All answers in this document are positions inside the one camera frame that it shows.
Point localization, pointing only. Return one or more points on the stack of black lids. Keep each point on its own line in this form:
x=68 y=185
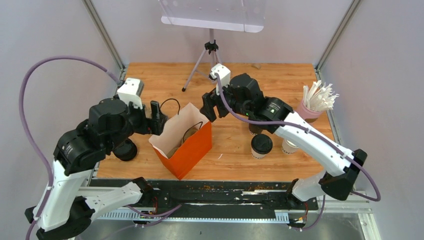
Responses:
x=126 y=151

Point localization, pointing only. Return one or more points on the orange paper bag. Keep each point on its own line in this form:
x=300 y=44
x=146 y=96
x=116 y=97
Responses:
x=194 y=148

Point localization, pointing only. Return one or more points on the cardboard cup carrier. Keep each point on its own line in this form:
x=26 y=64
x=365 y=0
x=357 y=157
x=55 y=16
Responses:
x=191 y=131

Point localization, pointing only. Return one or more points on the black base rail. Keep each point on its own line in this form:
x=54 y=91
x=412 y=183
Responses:
x=223 y=200

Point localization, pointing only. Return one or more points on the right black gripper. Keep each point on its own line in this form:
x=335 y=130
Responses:
x=210 y=100

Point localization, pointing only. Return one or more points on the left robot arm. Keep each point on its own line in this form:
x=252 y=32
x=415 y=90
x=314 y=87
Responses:
x=107 y=130

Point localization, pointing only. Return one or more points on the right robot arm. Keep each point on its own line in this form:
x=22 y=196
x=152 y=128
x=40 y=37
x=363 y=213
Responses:
x=341 y=165

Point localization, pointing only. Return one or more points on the black sleeved coffee cup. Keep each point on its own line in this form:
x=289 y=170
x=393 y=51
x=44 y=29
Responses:
x=254 y=129

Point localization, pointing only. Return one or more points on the pink straw holder cup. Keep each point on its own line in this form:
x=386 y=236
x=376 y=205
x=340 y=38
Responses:
x=308 y=115

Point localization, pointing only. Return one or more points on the white wrapped straws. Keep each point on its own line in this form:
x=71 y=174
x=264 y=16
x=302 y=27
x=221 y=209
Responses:
x=319 y=97

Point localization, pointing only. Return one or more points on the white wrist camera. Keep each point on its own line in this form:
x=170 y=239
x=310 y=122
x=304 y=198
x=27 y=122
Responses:
x=131 y=91
x=223 y=72

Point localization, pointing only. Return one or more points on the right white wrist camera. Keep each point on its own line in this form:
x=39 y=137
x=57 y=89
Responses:
x=223 y=72

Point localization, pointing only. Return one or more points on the white paper cup stack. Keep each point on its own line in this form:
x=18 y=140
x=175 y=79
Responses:
x=288 y=147

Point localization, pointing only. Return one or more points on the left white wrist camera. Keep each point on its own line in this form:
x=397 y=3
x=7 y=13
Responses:
x=131 y=91

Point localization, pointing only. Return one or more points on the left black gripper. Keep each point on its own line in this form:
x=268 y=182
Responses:
x=154 y=125

